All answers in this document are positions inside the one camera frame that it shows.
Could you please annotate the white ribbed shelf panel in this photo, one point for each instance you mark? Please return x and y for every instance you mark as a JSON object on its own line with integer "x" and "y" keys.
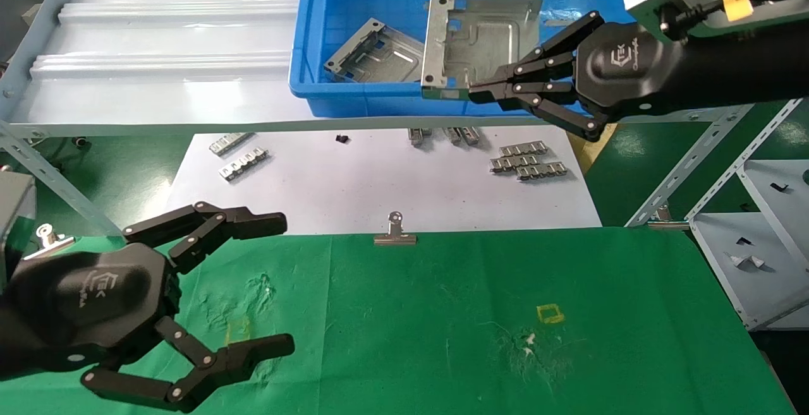
{"x": 158, "y": 42}

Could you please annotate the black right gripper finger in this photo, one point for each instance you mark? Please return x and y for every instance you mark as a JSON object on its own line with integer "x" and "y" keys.
{"x": 543, "y": 64}
{"x": 550, "y": 102}

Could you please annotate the sheet metal bracket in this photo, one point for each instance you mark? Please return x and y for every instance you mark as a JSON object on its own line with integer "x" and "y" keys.
{"x": 379, "y": 55}
{"x": 480, "y": 36}

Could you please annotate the grey slotted metal rack frame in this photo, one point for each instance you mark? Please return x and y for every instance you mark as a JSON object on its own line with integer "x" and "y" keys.
{"x": 126, "y": 131}

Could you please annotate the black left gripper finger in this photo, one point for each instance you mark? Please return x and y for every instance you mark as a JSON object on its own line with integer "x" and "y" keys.
{"x": 253, "y": 352}
{"x": 253, "y": 224}

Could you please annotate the white paper sheet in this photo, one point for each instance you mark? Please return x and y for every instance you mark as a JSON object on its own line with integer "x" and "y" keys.
{"x": 354, "y": 181}

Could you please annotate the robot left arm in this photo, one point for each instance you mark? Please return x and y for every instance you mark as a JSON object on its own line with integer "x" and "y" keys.
{"x": 6, "y": 339}

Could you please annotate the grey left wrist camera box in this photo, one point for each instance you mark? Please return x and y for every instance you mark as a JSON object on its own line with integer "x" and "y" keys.
{"x": 14, "y": 213}

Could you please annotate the beige wall box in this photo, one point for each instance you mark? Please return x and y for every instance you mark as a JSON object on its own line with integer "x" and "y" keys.
{"x": 31, "y": 15}

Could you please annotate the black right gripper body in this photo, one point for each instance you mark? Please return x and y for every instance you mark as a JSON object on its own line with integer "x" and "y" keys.
{"x": 632, "y": 67}

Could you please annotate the silver binder clip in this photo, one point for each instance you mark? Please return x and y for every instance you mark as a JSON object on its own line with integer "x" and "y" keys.
{"x": 395, "y": 239}
{"x": 47, "y": 236}
{"x": 663, "y": 223}

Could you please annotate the small notched metal strip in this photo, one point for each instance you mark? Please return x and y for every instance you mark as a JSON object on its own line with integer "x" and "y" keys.
{"x": 229, "y": 144}
{"x": 450, "y": 136}
{"x": 469, "y": 136}
{"x": 513, "y": 163}
{"x": 243, "y": 165}
{"x": 417, "y": 136}
{"x": 540, "y": 171}
{"x": 522, "y": 148}

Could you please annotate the grey metal side shelf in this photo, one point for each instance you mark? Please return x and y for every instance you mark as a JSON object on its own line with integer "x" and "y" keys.
{"x": 758, "y": 288}

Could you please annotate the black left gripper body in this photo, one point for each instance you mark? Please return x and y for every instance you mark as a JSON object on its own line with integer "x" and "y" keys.
{"x": 95, "y": 295}

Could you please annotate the small grey metal piece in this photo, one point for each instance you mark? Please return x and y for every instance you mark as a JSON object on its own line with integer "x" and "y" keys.
{"x": 749, "y": 262}

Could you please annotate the yellow square tape mark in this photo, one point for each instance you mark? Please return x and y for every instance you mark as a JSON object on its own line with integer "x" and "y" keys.
{"x": 539, "y": 314}

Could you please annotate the blue plastic bin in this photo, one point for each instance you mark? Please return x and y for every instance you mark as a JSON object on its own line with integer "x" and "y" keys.
{"x": 366, "y": 102}

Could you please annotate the brown tape strip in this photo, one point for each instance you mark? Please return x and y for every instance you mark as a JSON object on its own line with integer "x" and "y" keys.
{"x": 553, "y": 23}

